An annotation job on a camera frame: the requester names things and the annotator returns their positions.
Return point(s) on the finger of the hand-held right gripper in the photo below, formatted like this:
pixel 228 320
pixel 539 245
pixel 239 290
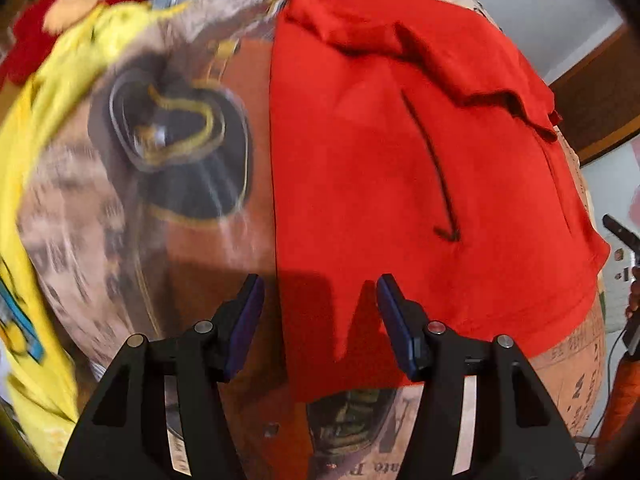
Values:
pixel 622 232

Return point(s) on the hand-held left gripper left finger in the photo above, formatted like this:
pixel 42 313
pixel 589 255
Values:
pixel 247 310

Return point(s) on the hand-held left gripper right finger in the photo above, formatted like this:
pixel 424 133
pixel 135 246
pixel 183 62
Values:
pixel 397 315

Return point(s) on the red zip jacket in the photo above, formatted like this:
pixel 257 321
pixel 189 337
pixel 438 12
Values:
pixel 375 185

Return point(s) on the person's right forearm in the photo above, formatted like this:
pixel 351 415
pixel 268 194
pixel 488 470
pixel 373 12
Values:
pixel 620 400

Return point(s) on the person's right hand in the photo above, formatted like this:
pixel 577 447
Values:
pixel 635 292

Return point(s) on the printed bed sheet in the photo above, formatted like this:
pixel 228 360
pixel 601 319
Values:
pixel 200 270

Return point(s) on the wooden door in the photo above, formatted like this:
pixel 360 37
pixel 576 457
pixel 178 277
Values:
pixel 600 100

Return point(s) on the yellow cloth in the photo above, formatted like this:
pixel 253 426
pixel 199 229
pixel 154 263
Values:
pixel 20 185

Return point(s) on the red plush toy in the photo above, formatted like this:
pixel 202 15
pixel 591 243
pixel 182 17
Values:
pixel 30 35

